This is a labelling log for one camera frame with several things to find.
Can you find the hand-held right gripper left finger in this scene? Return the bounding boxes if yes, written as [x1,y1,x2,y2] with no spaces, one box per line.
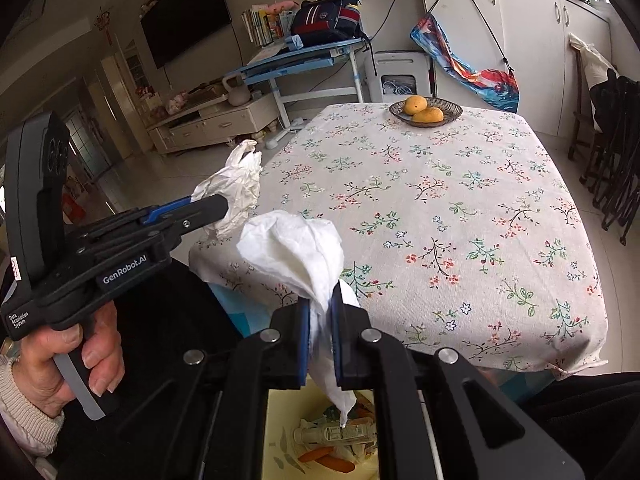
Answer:
[150,297,312,480]

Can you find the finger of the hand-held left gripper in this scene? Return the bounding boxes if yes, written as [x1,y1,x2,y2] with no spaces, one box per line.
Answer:
[75,193,232,261]
[140,198,197,226]

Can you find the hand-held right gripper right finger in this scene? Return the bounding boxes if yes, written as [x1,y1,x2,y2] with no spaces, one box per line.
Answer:
[329,287,586,480]

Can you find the white plastic bag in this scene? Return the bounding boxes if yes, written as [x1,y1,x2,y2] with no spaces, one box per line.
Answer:
[191,140,263,238]

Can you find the yellow bin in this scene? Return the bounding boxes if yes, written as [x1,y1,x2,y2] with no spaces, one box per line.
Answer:
[262,387,381,480]

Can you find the clear plastic bottle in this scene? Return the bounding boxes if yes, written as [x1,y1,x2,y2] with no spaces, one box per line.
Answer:
[292,420,376,448]

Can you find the white tissue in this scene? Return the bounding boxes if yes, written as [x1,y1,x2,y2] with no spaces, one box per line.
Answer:
[236,210,362,428]

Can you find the person's left forearm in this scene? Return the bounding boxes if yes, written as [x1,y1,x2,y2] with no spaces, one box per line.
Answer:
[0,355,66,461]

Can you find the person's left hand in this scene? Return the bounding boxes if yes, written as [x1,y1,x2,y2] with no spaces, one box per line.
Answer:
[0,304,126,418]

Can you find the cream television stand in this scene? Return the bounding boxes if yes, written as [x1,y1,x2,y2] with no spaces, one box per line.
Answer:
[147,94,281,155]

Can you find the person's left leg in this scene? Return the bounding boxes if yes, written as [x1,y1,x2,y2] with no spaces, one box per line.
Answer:
[50,260,241,480]

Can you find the person's leg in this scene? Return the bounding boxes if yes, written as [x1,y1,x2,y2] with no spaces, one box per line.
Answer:
[525,370,640,480]
[50,260,241,480]

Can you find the white kettle jug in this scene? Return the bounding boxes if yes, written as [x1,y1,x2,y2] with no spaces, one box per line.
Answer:
[222,74,251,107]

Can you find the paper booklet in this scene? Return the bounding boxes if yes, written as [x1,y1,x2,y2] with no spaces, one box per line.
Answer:
[250,42,286,61]

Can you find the floral cloth covered table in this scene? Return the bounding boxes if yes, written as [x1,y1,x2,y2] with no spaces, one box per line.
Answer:
[189,102,608,373]

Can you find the blue study desk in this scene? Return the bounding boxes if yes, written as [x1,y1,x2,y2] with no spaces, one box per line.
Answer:
[235,37,371,148]

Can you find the black television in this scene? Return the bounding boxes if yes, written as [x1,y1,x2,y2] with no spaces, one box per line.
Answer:
[140,0,233,70]

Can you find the row of books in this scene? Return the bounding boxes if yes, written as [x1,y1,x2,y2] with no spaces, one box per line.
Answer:
[241,4,296,47]

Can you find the dark striped backpack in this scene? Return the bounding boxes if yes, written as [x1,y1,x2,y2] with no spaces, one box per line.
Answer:
[290,0,368,46]

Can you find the white floor appliance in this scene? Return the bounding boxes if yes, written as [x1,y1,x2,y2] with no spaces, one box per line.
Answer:
[365,50,431,103]

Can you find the dark fruit bowl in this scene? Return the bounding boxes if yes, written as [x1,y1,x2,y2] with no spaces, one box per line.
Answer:
[389,99,462,128]

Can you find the person's right leg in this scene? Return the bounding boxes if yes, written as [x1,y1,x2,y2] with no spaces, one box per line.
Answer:
[525,370,640,480]

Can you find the wooden chair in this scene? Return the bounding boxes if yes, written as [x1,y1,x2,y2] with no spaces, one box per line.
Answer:
[567,35,601,161]

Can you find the black folding chairs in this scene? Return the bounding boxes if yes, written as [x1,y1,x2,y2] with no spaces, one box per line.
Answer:
[580,70,640,247]

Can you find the white cabinet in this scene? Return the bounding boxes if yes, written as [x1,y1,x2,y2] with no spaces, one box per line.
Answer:
[412,0,612,138]

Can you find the white tote bag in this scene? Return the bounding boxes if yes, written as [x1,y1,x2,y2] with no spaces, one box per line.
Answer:
[569,32,621,106]

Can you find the red knot wall ornament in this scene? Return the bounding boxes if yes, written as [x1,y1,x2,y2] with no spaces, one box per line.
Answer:
[95,7,113,46]

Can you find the colourful drawstring bag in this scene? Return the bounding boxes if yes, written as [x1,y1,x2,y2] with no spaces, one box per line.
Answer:
[410,0,521,113]

